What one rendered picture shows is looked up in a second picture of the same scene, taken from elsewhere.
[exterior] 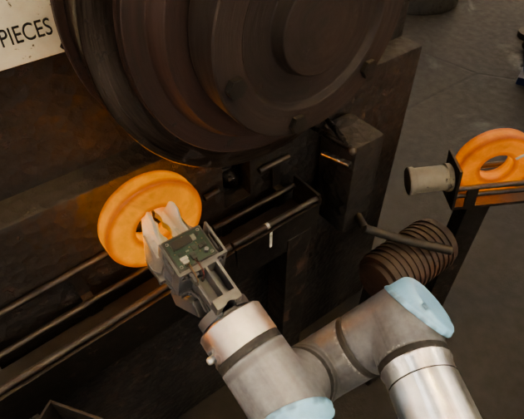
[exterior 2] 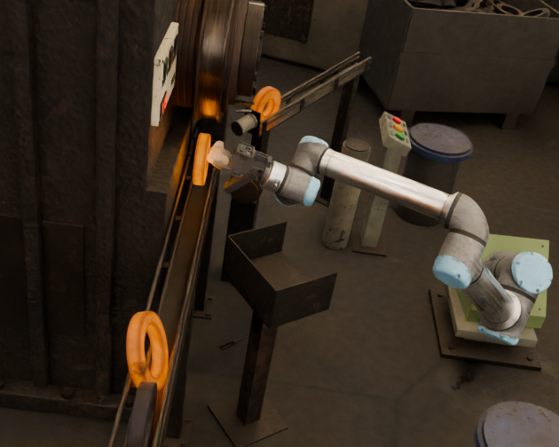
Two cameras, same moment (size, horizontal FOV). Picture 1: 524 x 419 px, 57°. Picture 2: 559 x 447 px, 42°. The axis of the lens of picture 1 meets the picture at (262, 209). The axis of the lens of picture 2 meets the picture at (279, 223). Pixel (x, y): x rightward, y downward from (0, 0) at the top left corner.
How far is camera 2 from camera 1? 1.88 m
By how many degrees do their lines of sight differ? 44
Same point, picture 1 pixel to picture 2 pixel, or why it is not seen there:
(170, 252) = (241, 152)
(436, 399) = (342, 158)
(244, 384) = (294, 182)
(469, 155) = (259, 104)
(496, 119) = not seen: hidden behind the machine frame
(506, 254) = not seen: hidden behind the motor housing
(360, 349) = (307, 166)
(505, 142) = (270, 92)
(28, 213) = (172, 166)
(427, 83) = not seen: hidden behind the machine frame
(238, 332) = (281, 168)
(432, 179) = (248, 122)
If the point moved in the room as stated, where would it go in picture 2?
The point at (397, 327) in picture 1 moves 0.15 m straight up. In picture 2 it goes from (316, 149) to (324, 106)
